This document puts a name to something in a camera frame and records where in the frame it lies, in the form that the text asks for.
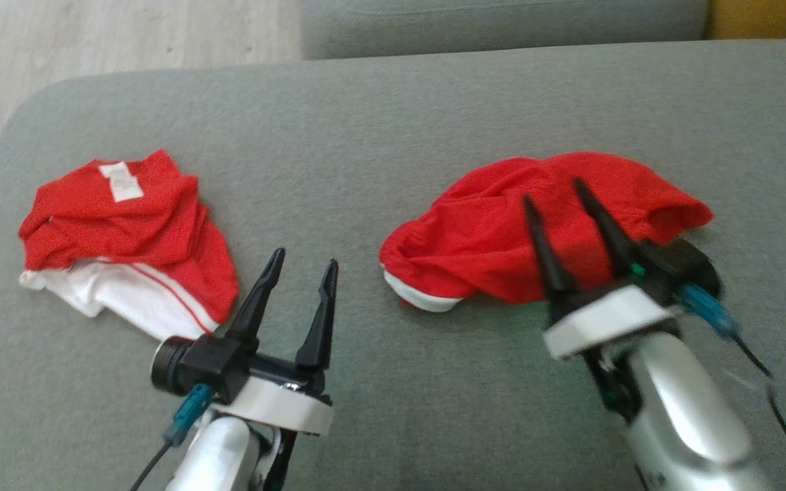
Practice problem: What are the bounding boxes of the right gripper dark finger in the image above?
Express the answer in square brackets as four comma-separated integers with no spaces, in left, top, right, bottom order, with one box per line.
[523,194,578,304]
[572,177,639,280]

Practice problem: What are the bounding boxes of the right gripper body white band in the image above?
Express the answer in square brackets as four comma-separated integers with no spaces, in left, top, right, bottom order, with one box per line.
[543,276,680,361]

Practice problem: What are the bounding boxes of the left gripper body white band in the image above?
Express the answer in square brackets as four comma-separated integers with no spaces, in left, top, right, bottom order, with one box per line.
[192,334,334,436]

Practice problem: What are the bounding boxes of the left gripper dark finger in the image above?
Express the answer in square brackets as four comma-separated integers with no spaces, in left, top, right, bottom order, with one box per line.
[226,248,286,342]
[295,259,339,372]

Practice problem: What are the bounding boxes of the red shorts white trim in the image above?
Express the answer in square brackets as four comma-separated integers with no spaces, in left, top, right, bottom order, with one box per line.
[379,151,714,313]

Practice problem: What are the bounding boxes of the red jersey white sleeves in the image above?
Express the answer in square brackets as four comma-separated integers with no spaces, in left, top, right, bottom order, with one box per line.
[19,150,239,340]

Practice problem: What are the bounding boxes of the large grey sofa seat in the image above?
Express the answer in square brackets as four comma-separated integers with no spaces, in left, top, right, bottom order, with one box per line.
[0,40,786,491]

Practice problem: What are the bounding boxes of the grey sofa back cushion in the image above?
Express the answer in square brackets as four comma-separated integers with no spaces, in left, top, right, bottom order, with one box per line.
[301,0,708,61]

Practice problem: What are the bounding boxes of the yellow sofa backrest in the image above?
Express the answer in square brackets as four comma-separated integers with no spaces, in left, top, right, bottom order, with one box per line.
[707,0,786,40]

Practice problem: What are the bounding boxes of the left arm cable teal plug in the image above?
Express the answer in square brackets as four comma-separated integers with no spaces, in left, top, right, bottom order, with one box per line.
[130,383,215,491]

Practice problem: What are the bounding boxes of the arm cable teal plug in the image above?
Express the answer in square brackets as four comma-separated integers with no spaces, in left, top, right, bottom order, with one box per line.
[680,283,786,491]
[130,383,215,491]

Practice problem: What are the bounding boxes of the right arm cable teal plug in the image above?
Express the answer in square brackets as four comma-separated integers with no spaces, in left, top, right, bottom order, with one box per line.
[680,283,786,491]

